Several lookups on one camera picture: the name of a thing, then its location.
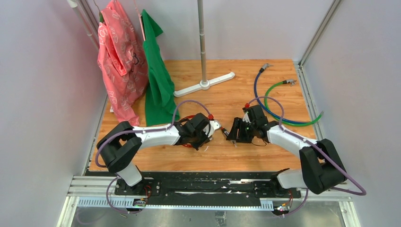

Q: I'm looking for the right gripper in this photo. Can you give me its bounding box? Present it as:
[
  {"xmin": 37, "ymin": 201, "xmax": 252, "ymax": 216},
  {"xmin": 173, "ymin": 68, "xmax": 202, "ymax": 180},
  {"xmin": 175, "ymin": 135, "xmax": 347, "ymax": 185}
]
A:
[{"xmin": 227, "ymin": 117, "xmax": 257, "ymax": 144}]

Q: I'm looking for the red cable lock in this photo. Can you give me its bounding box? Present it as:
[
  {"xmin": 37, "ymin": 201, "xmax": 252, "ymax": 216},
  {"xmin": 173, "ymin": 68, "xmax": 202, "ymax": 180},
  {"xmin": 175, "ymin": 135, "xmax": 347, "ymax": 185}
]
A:
[{"xmin": 177, "ymin": 113, "xmax": 228, "ymax": 150}]

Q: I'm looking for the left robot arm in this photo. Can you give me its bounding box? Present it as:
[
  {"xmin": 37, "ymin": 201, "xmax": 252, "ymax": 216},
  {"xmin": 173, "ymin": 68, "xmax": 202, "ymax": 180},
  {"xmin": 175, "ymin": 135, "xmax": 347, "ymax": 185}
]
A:
[{"xmin": 96, "ymin": 113, "xmax": 221, "ymax": 195}]

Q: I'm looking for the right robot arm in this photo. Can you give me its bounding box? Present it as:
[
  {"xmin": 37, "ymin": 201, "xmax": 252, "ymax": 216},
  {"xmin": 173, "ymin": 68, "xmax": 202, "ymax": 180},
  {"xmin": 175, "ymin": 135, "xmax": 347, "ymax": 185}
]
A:
[{"xmin": 226, "ymin": 105, "xmax": 347, "ymax": 198}]

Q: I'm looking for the green t-shirt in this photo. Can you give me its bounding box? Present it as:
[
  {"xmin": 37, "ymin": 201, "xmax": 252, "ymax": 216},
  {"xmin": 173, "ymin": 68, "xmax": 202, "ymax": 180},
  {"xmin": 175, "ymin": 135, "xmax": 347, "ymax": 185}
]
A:
[{"xmin": 141, "ymin": 10, "xmax": 180, "ymax": 126}]

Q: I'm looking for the white clothes rack stand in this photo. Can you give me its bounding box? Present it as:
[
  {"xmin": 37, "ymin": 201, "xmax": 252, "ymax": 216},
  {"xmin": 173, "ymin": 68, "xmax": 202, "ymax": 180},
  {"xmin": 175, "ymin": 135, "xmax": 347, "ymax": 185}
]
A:
[{"xmin": 174, "ymin": 0, "xmax": 235, "ymax": 97}]

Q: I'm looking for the pink patterned garment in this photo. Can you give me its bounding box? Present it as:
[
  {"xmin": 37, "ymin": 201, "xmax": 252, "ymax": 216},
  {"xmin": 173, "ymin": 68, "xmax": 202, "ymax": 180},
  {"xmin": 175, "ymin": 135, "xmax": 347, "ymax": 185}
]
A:
[{"xmin": 97, "ymin": 0, "xmax": 148, "ymax": 126}]

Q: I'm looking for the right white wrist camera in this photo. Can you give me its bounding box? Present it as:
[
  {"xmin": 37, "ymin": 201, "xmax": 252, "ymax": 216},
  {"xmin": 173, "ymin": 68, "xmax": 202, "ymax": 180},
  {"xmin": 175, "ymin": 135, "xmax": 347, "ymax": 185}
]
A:
[{"xmin": 242, "ymin": 108, "xmax": 251, "ymax": 123}]

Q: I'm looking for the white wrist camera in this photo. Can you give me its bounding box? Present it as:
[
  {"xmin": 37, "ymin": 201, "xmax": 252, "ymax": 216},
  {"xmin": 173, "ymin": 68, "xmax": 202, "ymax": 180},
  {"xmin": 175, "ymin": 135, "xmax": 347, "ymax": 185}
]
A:
[
  {"xmin": 242, "ymin": 108, "xmax": 251, "ymax": 123},
  {"xmin": 208, "ymin": 120, "xmax": 221, "ymax": 138}
]

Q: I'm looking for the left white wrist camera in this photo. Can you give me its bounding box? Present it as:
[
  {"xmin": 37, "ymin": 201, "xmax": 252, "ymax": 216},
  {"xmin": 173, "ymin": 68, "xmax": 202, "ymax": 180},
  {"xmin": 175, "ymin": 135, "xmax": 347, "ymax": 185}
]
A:
[{"xmin": 208, "ymin": 120, "xmax": 221, "ymax": 138}]

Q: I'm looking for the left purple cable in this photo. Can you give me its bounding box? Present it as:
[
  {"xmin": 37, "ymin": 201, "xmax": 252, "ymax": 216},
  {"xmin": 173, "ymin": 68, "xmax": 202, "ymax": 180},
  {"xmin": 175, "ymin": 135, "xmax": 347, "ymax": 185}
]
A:
[{"xmin": 95, "ymin": 99, "xmax": 215, "ymax": 216}]

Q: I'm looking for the purple cable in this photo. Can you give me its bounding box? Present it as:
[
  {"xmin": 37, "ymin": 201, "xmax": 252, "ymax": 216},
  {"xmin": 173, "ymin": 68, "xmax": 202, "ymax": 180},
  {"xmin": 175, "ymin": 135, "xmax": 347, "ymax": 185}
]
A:
[
  {"xmin": 95, "ymin": 99, "xmax": 215, "ymax": 216},
  {"xmin": 244, "ymin": 96, "xmax": 367, "ymax": 217}
]

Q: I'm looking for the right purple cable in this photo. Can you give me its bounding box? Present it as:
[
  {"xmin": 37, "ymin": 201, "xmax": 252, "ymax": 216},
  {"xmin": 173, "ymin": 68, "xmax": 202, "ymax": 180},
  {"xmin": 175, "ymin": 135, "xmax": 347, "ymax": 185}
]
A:
[{"xmin": 244, "ymin": 96, "xmax": 367, "ymax": 217}]

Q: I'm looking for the blue cable lock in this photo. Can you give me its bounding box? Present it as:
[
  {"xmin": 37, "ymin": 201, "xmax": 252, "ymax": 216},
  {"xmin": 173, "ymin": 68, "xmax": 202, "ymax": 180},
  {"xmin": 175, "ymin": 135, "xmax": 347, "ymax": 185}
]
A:
[{"xmin": 253, "ymin": 63, "xmax": 309, "ymax": 125}]

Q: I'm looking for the green cable lock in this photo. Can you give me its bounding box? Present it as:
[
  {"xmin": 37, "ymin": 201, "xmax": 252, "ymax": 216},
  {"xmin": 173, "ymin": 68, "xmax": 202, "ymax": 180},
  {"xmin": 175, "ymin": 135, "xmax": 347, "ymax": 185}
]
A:
[{"xmin": 264, "ymin": 79, "xmax": 324, "ymax": 127}]

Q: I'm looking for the aluminium frame rail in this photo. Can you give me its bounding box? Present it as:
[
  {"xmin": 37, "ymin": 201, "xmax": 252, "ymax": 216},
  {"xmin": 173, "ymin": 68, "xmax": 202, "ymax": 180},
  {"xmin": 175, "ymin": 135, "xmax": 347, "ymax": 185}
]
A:
[{"xmin": 57, "ymin": 172, "xmax": 361, "ymax": 227}]

